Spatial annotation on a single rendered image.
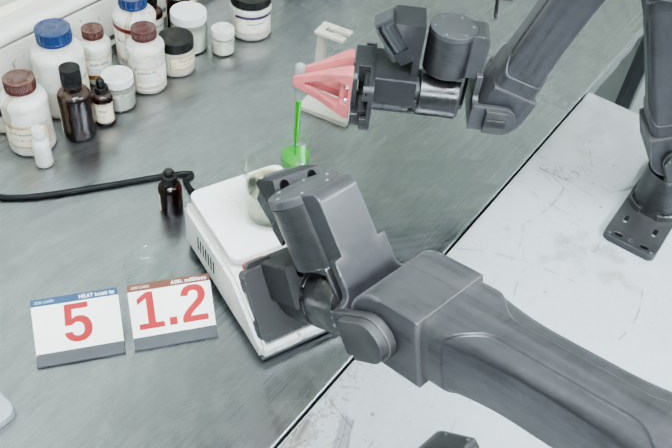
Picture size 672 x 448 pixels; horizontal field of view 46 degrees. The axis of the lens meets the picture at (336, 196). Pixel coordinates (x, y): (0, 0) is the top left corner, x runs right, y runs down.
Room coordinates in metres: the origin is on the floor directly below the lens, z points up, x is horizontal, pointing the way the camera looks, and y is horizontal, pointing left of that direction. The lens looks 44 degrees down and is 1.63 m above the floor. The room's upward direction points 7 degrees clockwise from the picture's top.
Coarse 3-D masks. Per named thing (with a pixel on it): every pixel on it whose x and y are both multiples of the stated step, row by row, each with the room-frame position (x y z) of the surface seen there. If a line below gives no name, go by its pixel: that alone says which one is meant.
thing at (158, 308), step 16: (160, 288) 0.53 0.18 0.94; (176, 288) 0.54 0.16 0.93; (192, 288) 0.54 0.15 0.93; (208, 288) 0.55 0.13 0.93; (144, 304) 0.52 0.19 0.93; (160, 304) 0.52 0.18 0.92; (176, 304) 0.53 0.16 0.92; (192, 304) 0.53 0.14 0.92; (208, 304) 0.53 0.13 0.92; (144, 320) 0.50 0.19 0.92; (160, 320) 0.51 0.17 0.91; (176, 320) 0.51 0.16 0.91; (192, 320) 0.52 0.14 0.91; (208, 320) 0.52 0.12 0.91
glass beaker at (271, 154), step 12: (264, 144) 0.65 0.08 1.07; (276, 144) 0.65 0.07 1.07; (252, 156) 0.64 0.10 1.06; (264, 156) 0.65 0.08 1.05; (276, 156) 0.65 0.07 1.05; (288, 156) 0.64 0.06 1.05; (300, 156) 0.63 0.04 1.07; (240, 168) 0.60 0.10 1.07; (252, 168) 0.64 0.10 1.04; (264, 168) 0.65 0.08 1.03; (276, 168) 0.65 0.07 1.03; (288, 168) 0.64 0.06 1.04; (252, 180) 0.59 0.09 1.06; (252, 192) 0.60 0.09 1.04; (252, 204) 0.60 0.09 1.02; (252, 216) 0.60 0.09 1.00; (264, 216) 0.59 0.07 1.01; (264, 228) 0.59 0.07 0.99
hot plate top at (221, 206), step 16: (240, 176) 0.67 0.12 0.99; (208, 192) 0.64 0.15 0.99; (224, 192) 0.64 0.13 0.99; (240, 192) 0.65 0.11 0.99; (208, 208) 0.62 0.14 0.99; (224, 208) 0.62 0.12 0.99; (240, 208) 0.62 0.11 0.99; (208, 224) 0.59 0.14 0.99; (224, 224) 0.59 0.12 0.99; (240, 224) 0.60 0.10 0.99; (224, 240) 0.57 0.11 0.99; (240, 240) 0.57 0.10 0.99; (256, 240) 0.58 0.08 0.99; (272, 240) 0.58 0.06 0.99; (240, 256) 0.55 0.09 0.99; (256, 256) 0.56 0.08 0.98
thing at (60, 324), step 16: (64, 304) 0.50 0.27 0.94; (80, 304) 0.50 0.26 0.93; (96, 304) 0.51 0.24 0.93; (112, 304) 0.51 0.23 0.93; (48, 320) 0.48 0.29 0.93; (64, 320) 0.49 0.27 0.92; (80, 320) 0.49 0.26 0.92; (96, 320) 0.49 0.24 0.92; (112, 320) 0.50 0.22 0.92; (48, 336) 0.47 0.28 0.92; (64, 336) 0.47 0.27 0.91; (80, 336) 0.48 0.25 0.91; (96, 336) 0.48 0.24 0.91; (112, 336) 0.48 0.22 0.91
